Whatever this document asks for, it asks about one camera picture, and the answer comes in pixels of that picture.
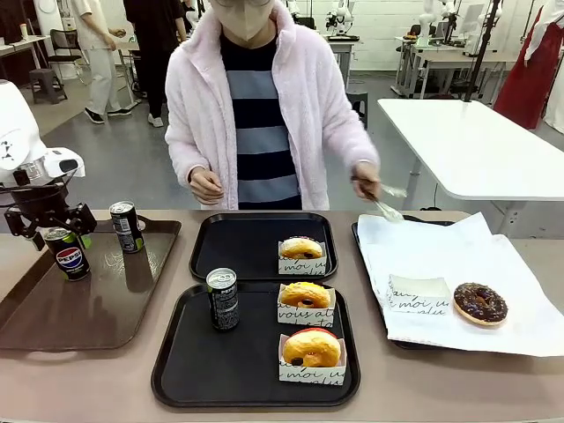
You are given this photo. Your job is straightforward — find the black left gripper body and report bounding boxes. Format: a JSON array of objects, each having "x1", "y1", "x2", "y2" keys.
[{"x1": 0, "y1": 182, "x2": 74, "y2": 221}]

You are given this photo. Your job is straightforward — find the black Pepsi can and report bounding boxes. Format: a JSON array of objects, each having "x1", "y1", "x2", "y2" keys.
[
  {"x1": 108, "y1": 201, "x2": 145, "y2": 255},
  {"x1": 43, "y1": 227, "x2": 92, "y2": 282},
  {"x1": 205, "y1": 267, "x2": 240, "y2": 332}
]

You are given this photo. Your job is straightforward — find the yellow glazed donut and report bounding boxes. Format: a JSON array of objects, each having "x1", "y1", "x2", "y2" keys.
[{"x1": 280, "y1": 281, "x2": 332, "y2": 308}]

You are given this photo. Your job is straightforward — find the golden donut with red icing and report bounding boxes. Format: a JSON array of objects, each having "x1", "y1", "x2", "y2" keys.
[{"x1": 281, "y1": 328, "x2": 343, "y2": 367}]

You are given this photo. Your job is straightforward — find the metal serving tongs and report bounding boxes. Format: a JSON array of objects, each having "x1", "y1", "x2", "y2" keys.
[{"x1": 351, "y1": 175, "x2": 405, "y2": 224}]

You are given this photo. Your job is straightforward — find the person's left forearm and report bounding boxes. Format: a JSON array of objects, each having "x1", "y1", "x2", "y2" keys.
[{"x1": 316, "y1": 109, "x2": 382, "y2": 171}]

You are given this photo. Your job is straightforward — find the person's right forearm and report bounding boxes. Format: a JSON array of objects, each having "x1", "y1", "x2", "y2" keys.
[{"x1": 165, "y1": 127, "x2": 211, "y2": 184}]

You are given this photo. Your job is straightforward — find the person's right hand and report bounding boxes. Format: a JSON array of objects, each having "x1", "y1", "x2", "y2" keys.
[{"x1": 188, "y1": 166, "x2": 225, "y2": 206}]

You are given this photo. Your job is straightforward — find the person's left hand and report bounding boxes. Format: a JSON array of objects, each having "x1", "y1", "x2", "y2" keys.
[{"x1": 352, "y1": 160, "x2": 382, "y2": 202}]

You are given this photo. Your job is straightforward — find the brown plastic tray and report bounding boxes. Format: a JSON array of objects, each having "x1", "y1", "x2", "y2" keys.
[{"x1": 0, "y1": 219, "x2": 182, "y2": 353}]

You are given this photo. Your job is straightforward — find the grey plastic stool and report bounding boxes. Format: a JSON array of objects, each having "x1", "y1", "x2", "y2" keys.
[{"x1": 28, "y1": 68, "x2": 70, "y2": 105}]

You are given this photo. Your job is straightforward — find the black office chair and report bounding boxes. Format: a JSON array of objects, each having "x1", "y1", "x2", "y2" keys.
[{"x1": 48, "y1": 28, "x2": 89, "y2": 85}]

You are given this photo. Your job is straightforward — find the small black serving tray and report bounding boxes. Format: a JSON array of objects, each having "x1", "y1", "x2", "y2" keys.
[{"x1": 189, "y1": 212, "x2": 338, "y2": 283}]

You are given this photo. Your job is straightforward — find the bystander in white clothes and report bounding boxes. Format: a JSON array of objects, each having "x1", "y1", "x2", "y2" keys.
[{"x1": 70, "y1": 0, "x2": 133, "y2": 125}]

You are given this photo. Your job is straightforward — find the person in pink fleece jacket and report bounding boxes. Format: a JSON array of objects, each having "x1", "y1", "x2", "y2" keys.
[{"x1": 165, "y1": 0, "x2": 382, "y2": 212}]

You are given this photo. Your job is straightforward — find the bystander in black clothes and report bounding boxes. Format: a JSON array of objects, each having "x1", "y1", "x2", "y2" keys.
[{"x1": 122, "y1": 0, "x2": 186, "y2": 129}]

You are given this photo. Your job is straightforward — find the large black serving tray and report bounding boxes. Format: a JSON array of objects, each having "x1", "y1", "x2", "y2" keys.
[{"x1": 151, "y1": 282, "x2": 362, "y2": 409}]

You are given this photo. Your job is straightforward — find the beige face mask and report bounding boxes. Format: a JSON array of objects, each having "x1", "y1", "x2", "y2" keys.
[{"x1": 213, "y1": 0, "x2": 272, "y2": 43}]

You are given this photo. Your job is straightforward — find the dark stool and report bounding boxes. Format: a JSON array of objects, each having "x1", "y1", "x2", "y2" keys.
[{"x1": 346, "y1": 90, "x2": 369, "y2": 129}]

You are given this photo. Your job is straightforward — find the white printed paper donut box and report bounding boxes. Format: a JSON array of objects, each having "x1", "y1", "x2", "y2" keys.
[{"x1": 386, "y1": 273, "x2": 453, "y2": 316}]

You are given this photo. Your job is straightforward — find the black tray under paper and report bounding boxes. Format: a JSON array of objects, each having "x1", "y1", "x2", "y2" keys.
[{"x1": 351, "y1": 214, "x2": 457, "y2": 352}]

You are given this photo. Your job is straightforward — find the white paper sheet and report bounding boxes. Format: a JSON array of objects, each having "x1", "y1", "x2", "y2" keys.
[{"x1": 356, "y1": 211, "x2": 564, "y2": 358}]

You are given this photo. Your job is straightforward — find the white table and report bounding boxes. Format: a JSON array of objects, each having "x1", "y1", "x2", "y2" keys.
[{"x1": 377, "y1": 97, "x2": 564, "y2": 224}]

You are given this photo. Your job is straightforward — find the chocolate sprinkled donut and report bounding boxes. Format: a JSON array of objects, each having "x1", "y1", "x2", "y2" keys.
[{"x1": 452, "y1": 281, "x2": 509, "y2": 327}]

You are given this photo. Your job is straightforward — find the beige workbench table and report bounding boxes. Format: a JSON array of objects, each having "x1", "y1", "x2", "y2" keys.
[{"x1": 396, "y1": 37, "x2": 516, "y2": 100}]

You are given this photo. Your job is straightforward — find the black stand pole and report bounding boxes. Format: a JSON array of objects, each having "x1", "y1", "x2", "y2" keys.
[{"x1": 462, "y1": 0, "x2": 503, "y2": 105}]

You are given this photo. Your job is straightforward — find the red dress mannequin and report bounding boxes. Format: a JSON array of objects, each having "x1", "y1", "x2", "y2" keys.
[{"x1": 493, "y1": 4, "x2": 564, "y2": 130}]

